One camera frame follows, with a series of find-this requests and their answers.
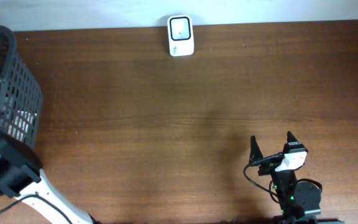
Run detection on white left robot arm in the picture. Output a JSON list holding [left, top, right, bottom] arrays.
[[0, 132, 98, 224]]

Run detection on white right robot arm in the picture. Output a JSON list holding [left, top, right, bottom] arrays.
[[243, 131, 343, 223]]

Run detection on white barcode scanner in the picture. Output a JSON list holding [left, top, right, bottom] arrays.
[[167, 15, 195, 57]]

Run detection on grey plastic mesh basket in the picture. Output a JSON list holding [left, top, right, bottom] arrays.
[[0, 26, 43, 149]]

